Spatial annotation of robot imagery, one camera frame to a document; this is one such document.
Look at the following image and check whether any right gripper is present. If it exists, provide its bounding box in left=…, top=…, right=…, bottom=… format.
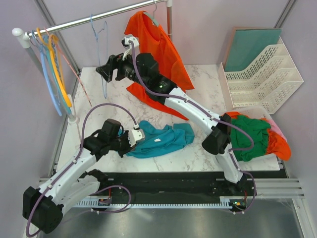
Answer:
left=95, top=49, right=148, bottom=89

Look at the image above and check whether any teal t shirt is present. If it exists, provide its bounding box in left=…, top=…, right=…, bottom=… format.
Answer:
left=126, top=120, right=195, bottom=159

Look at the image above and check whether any light blue wire hanger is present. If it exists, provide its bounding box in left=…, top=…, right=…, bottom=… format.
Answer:
left=90, top=13, right=109, bottom=99

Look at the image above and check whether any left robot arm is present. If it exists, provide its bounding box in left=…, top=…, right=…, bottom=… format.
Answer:
left=22, top=119, right=144, bottom=234

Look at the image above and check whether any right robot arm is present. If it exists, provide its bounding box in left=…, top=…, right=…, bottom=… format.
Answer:
left=96, top=53, right=257, bottom=196

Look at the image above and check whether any orange t shirt on hanger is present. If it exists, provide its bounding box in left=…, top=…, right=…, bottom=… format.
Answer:
left=124, top=10, right=195, bottom=121

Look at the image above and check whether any orange plastic hanger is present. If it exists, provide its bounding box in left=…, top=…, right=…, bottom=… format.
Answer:
left=36, top=27, right=72, bottom=108

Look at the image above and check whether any teal plastic hanger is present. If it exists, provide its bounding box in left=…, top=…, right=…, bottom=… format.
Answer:
left=43, top=36, right=71, bottom=114

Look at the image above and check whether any teal hanger with shirt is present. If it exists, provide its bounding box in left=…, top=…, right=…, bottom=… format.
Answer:
left=143, top=0, right=159, bottom=27

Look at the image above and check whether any blue plastic hanger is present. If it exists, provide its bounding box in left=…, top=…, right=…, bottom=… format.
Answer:
left=31, top=30, right=62, bottom=117

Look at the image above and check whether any green t shirt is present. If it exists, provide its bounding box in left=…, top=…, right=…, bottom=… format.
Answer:
left=229, top=118, right=271, bottom=162

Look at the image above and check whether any pink shirt in bin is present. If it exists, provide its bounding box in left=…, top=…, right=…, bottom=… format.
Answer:
left=267, top=119, right=287, bottom=141

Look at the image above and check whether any orange shirt in bin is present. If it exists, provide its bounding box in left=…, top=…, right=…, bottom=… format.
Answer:
left=227, top=111, right=292, bottom=162

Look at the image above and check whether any teal folder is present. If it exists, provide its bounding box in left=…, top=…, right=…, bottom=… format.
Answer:
left=223, top=26, right=282, bottom=72

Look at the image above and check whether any white file organizer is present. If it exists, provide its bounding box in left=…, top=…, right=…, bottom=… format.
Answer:
left=218, top=38, right=304, bottom=114

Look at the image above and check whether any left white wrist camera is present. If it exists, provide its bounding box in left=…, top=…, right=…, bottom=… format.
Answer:
left=128, top=129, right=145, bottom=146

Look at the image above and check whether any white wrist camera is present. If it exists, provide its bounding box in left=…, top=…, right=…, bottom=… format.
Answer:
left=121, top=36, right=139, bottom=60
left=128, top=129, right=145, bottom=146

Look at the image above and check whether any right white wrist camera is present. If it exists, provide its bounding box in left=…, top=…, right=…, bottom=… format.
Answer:
left=121, top=36, right=139, bottom=60

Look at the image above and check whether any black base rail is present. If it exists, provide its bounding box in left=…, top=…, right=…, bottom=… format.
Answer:
left=59, top=171, right=263, bottom=206

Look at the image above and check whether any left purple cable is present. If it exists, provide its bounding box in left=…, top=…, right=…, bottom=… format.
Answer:
left=26, top=103, right=139, bottom=238

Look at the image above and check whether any pink wire hanger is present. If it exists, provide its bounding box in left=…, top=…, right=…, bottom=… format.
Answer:
left=45, top=28, right=92, bottom=106

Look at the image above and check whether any metal clothes rail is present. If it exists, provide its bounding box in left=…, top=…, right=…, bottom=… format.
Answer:
left=11, top=0, right=174, bottom=123

